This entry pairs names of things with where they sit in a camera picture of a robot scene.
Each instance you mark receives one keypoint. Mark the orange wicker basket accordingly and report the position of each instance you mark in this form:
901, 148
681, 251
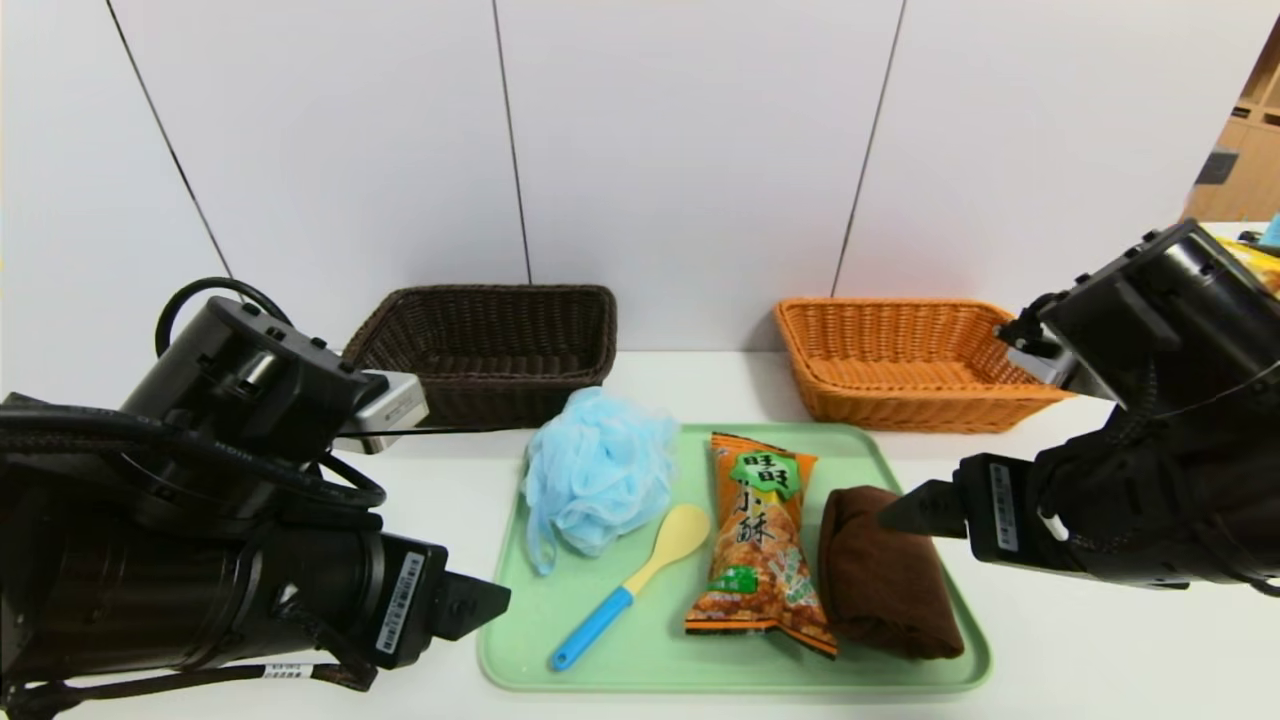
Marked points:
900, 405

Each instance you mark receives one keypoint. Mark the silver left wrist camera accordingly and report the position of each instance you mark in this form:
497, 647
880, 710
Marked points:
390, 410

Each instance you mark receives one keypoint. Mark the brown towel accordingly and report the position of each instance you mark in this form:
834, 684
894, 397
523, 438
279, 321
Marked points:
880, 590

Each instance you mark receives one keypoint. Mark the light green plastic tray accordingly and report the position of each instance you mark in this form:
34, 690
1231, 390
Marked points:
650, 640

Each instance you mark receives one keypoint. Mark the dark brown wicker basket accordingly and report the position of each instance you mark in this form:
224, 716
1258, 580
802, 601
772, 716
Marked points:
500, 340

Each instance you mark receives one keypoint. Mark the orange snack bag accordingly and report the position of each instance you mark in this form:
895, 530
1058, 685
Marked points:
760, 560

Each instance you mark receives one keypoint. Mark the wooden shelf unit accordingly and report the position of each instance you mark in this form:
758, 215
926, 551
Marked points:
1250, 170

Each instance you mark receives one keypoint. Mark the white side table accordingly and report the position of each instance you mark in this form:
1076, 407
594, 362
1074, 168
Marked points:
1240, 230

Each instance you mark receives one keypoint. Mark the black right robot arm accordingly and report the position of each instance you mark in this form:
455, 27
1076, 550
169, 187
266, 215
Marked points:
1180, 470

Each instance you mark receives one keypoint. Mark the teal small object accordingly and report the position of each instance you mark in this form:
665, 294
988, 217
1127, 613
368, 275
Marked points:
1273, 230

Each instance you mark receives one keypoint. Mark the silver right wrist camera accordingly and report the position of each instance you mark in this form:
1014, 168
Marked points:
1045, 365

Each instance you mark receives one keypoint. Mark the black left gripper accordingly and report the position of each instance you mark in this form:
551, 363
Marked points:
408, 603

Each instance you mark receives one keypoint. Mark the light blue mesh bath pouf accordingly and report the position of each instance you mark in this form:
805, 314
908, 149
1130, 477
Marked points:
600, 470

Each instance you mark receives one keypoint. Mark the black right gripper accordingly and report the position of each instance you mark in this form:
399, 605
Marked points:
996, 508

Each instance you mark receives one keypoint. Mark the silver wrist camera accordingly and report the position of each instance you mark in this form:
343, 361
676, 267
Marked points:
1045, 365
390, 410

